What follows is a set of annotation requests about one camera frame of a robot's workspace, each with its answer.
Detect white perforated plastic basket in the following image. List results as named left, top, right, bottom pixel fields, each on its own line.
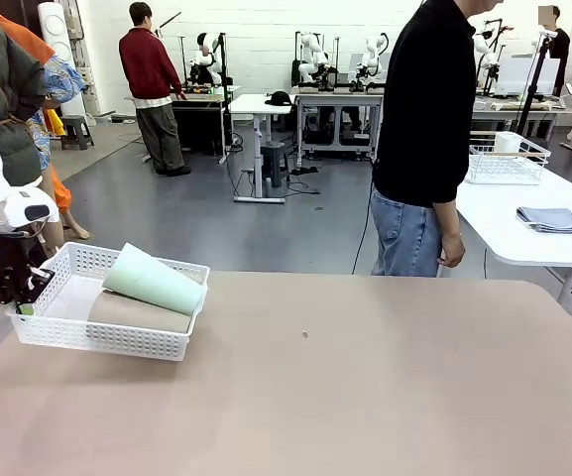
left=5, top=241, right=211, bottom=362

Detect brown paper cup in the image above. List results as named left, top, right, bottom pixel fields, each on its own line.
left=86, top=290, right=193, bottom=334

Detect mint green cup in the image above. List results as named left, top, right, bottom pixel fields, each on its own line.
left=101, top=242, right=206, bottom=317

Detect blue cloth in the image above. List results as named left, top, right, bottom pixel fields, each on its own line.
left=515, top=205, right=572, bottom=235

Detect person's right forearm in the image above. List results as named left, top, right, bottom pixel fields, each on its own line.
left=432, top=199, right=461, bottom=239

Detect person's right hand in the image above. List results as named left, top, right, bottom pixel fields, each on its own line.
left=437, top=232, right=467, bottom=270

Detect figure in green puffer jacket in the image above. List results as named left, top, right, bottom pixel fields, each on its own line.
left=0, top=0, right=47, bottom=188

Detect small grey step stool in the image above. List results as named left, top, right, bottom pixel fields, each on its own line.
left=60, top=114, right=95, bottom=151

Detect white tower fan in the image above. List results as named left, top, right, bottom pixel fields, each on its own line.
left=37, top=2, right=87, bottom=120

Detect person in red jacket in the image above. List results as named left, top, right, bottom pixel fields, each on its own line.
left=118, top=1, right=192, bottom=178

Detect wooden top workbench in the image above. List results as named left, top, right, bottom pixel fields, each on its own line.
left=131, top=83, right=243, bottom=166

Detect tall grey plastic stool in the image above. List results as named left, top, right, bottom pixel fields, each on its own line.
left=260, top=141, right=291, bottom=188

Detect white height-adjustable desk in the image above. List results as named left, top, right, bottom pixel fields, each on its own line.
left=228, top=93, right=297, bottom=205

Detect person black shirt blue jeans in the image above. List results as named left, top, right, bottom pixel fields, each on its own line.
left=370, top=0, right=478, bottom=278

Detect white cylindrical container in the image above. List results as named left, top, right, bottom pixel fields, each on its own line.
left=494, top=131, right=523, bottom=155

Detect long white workbench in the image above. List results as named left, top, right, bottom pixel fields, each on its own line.
left=471, top=96, right=572, bottom=143

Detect black tripod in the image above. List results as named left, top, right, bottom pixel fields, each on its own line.
left=515, top=32, right=558, bottom=136

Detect tall person in black top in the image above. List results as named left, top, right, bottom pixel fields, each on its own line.
left=536, top=4, right=572, bottom=98

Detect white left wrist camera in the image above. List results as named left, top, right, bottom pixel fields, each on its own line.
left=3, top=189, right=52, bottom=225

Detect black floor cable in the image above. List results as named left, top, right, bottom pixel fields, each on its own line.
left=349, top=182, right=376, bottom=276

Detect white frame robot workbench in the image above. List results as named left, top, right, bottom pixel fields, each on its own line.
left=289, top=86, right=385, bottom=160

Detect white wire dish rack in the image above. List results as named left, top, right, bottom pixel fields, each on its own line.
left=465, top=131, right=553, bottom=187

